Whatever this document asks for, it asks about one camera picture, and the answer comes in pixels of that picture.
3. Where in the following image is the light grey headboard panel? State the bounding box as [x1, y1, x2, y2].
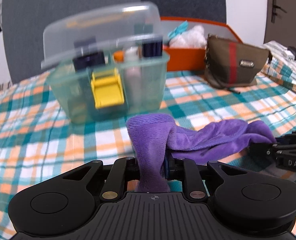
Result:
[2, 0, 143, 84]

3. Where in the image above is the orange cardboard box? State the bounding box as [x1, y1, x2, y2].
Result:
[161, 16, 242, 72]

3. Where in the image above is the white cotton fluff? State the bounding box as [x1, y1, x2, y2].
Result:
[169, 25, 207, 49]

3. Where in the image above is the brown door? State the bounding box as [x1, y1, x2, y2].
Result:
[264, 0, 296, 48]

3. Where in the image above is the olive red-striped pouch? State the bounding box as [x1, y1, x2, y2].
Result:
[205, 35, 272, 92]

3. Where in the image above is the clear plastic storage box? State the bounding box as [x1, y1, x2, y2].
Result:
[41, 2, 169, 124]

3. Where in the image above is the black door handle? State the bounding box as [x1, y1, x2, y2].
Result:
[271, 0, 288, 23]

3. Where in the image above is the purple fleece cloth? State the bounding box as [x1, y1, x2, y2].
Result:
[126, 113, 276, 193]

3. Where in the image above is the teal packet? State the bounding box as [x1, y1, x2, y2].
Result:
[168, 21, 188, 40]

